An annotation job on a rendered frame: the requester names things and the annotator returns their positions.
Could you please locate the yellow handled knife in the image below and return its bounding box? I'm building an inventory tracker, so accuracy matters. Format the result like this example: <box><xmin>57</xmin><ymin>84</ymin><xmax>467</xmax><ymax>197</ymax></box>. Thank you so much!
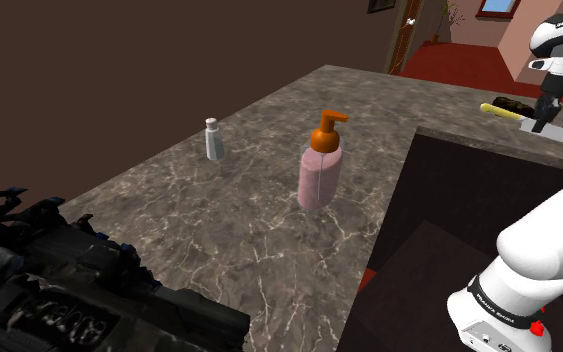
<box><xmin>479</xmin><ymin>102</ymin><xmax>563</xmax><ymax>150</ymax></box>

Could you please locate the dark brown lumpy object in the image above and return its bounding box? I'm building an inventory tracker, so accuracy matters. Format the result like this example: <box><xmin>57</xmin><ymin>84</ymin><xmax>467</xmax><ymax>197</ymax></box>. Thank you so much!
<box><xmin>491</xmin><ymin>96</ymin><xmax>537</xmax><ymax>119</ymax></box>

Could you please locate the potted plant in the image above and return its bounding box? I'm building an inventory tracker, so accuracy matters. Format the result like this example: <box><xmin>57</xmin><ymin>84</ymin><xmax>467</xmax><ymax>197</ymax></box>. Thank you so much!
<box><xmin>429</xmin><ymin>0</ymin><xmax>465</xmax><ymax>45</ymax></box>

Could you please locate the black camouflage machine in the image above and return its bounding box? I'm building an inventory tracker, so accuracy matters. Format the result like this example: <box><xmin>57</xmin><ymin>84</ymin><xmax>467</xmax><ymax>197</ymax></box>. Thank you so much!
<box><xmin>0</xmin><ymin>186</ymin><xmax>252</xmax><ymax>352</ymax></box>

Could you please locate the brown wooden door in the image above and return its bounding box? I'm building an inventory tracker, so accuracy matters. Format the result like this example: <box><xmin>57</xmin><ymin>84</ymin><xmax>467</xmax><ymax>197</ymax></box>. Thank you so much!
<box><xmin>384</xmin><ymin>0</ymin><xmax>426</xmax><ymax>76</ymax></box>

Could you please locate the dark framed wall picture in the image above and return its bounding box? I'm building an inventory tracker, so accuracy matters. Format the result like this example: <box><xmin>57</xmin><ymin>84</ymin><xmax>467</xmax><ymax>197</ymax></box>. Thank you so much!
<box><xmin>367</xmin><ymin>0</ymin><xmax>397</xmax><ymax>15</ymax></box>

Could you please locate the red framed window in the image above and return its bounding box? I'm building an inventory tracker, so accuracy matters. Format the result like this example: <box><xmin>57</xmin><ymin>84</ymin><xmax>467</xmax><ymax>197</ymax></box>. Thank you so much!
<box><xmin>474</xmin><ymin>0</ymin><xmax>523</xmax><ymax>21</ymax></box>

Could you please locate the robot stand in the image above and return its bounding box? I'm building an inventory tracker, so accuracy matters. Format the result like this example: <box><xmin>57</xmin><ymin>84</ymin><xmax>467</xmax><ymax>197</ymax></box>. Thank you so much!
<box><xmin>335</xmin><ymin>126</ymin><xmax>563</xmax><ymax>352</ymax></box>

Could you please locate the pink soap dispenser orange pump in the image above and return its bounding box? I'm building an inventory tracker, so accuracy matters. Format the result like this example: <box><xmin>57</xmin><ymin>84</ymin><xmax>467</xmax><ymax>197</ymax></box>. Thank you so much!
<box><xmin>296</xmin><ymin>109</ymin><xmax>350</xmax><ymax>211</ymax></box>

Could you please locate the white salt shaker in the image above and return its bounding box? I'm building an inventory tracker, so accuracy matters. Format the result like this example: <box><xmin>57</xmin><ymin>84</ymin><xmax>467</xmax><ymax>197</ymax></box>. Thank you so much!
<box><xmin>204</xmin><ymin>117</ymin><xmax>226</xmax><ymax>162</ymax></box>

